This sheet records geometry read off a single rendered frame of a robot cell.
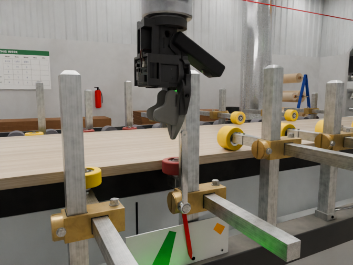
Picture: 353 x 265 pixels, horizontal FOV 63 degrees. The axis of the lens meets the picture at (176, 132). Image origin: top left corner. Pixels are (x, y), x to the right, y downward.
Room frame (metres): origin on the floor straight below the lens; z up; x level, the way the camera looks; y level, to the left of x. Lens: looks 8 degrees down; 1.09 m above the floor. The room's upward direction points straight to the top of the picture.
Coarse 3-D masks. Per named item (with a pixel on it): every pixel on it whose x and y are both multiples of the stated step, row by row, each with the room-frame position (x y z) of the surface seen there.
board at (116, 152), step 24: (312, 120) 2.03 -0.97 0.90; (0, 144) 1.07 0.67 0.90; (24, 144) 1.07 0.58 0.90; (48, 144) 1.07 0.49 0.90; (96, 144) 1.07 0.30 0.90; (120, 144) 1.07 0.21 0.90; (144, 144) 1.07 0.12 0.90; (168, 144) 1.07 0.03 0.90; (216, 144) 1.07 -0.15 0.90; (312, 144) 1.10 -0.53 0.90; (0, 168) 0.72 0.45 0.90; (24, 168) 0.72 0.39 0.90; (48, 168) 0.72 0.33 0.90; (120, 168) 0.76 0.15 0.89; (144, 168) 0.79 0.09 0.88
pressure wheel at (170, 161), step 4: (164, 160) 0.78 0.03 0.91; (168, 160) 0.78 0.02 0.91; (172, 160) 0.79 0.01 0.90; (176, 160) 0.78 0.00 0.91; (164, 164) 0.76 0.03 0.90; (168, 164) 0.75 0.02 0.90; (172, 164) 0.75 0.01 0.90; (176, 164) 0.75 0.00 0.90; (164, 168) 0.76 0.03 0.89; (168, 168) 0.75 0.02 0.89; (172, 168) 0.75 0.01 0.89; (176, 168) 0.75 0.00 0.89; (164, 172) 0.76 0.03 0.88; (168, 172) 0.75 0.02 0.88; (172, 172) 0.75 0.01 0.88; (176, 172) 0.75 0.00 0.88; (172, 176) 0.78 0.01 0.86; (176, 176) 0.78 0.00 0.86
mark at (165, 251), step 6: (168, 234) 0.59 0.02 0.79; (174, 234) 0.60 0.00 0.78; (168, 240) 0.59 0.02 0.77; (162, 246) 0.58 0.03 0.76; (168, 246) 0.59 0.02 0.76; (162, 252) 0.58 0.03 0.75; (168, 252) 0.59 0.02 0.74; (156, 258) 0.58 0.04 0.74; (162, 258) 0.58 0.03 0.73; (168, 258) 0.59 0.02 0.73; (156, 264) 0.58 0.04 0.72; (162, 264) 0.58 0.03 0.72; (168, 264) 0.59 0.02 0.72
